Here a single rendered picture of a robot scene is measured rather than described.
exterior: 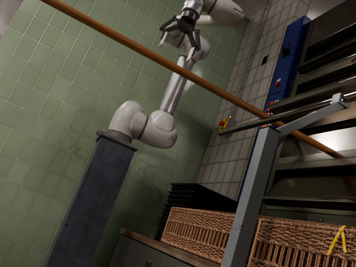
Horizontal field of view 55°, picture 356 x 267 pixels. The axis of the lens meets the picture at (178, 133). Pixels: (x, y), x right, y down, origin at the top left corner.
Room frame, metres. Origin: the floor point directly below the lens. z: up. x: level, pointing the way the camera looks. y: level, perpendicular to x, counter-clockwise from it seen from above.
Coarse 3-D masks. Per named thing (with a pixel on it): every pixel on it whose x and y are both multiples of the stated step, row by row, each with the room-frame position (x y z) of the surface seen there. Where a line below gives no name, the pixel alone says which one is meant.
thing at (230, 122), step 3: (222, 120) 2.28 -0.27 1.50; (228, 120) 2.21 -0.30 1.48; (231, 120) 2.22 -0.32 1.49; (234, 120) 2.22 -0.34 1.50; (225, 123) 2.23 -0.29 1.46; (228, 123) 2.21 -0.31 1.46; (231, 123) 2.22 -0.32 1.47; (234, 123) 2.23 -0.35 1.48; (222, 126) 2.25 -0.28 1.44; (225, 126) 2.22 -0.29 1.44; (228, 126) 2.21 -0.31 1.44; (231, 126) 2.22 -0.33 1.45; (234, 126) 2.23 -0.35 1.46; (219, 129) 2.28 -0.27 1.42; (222, 129) 2.24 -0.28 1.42
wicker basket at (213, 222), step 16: (176, 208) 1.45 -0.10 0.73; (176, 224) 1.42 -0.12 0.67; (192, 224) 1.29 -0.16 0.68; (208, 224) 1.19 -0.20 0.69; (224, 224) 1.10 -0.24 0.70; (256, 224) 1.00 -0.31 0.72; (176, 240) 1.38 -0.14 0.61; (192, 240) 1.26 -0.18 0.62; (208, 240) 1.17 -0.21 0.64; (224, 240) 1.08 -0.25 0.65; (208, 256) 1.13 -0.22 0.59
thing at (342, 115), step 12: (336, 84) 1.25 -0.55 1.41; (348, 84) 1.19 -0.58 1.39; (300, 96) 1.44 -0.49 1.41; (312, 96) 1.38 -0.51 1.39; (324, 96) 1.33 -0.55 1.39; (276, 108) 1.61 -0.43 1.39; (288, 108) 1.55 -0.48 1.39; (288, 120) 1.65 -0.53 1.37; (324, 120) 1.49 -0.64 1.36; (336, 120) 1.45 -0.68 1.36
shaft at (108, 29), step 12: (48, 0) 1.00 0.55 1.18; (72, 12) 1.03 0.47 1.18; (96, 24) 1.05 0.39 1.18; (108, 36) 1.08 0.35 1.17; (120, 36) 1.08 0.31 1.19; (132, 48) 1.11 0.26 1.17; (144, 48) 1.11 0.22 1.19; (156, 60) 1.14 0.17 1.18; (168, 60) 1.15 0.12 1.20; (180, 72) 1.17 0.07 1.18; (204, 84) 1.20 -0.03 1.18; (228, 96) 1.24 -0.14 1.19; (252, 108) 1.27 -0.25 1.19; (300, 132) 1.36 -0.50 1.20; (312, 144) 1.39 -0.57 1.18
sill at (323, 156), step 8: (328, 152) 1.40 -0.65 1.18; (336, 152) 1.36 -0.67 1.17; (344, 152) 1.32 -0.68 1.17; (352, 152) 1.29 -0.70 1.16; (280, 160) 1.70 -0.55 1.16; (288, 160) 1.64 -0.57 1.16; (296, 160) 1.58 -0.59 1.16; (304, 160) 1.53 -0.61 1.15; (312, 160) 1.49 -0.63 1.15; (320, 160) 1.44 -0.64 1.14
